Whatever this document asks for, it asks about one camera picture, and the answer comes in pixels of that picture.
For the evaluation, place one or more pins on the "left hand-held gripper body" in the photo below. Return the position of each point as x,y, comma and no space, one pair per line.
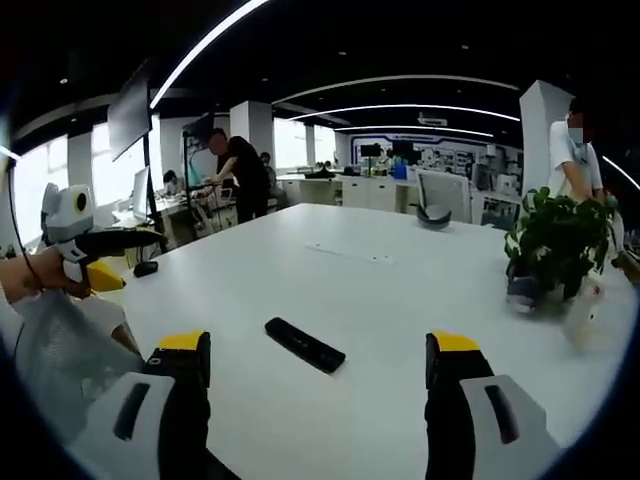
67,215

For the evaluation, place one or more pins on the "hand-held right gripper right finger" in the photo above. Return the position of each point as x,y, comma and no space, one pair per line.
450,400

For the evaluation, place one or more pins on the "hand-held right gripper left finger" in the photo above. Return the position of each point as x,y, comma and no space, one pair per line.
185,400

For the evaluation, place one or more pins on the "black remote control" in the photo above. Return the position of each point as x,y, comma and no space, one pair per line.
305,345

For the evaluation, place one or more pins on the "person's left hand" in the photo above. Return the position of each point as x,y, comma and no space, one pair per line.
50,272

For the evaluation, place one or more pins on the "small black table object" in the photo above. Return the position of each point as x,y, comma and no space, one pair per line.
146,269

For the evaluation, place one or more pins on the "black monitor stand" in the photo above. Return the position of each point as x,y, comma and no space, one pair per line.
151,190

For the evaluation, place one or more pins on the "large black monitor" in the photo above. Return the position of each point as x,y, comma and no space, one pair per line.
130,120

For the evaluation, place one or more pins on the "small white bottle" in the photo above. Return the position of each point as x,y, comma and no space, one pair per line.
585,315

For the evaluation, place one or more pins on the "white square pillar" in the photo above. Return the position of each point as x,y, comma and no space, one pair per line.
250,127
537,140

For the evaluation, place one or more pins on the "green potted plant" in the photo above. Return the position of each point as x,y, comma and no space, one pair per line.
560,240

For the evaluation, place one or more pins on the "white office chair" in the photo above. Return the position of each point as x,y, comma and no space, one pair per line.
442,195

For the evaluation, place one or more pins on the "ceiling light strip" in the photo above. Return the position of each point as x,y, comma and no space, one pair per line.
200,50

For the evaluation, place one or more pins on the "blue box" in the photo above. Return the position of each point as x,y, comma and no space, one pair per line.
401,171

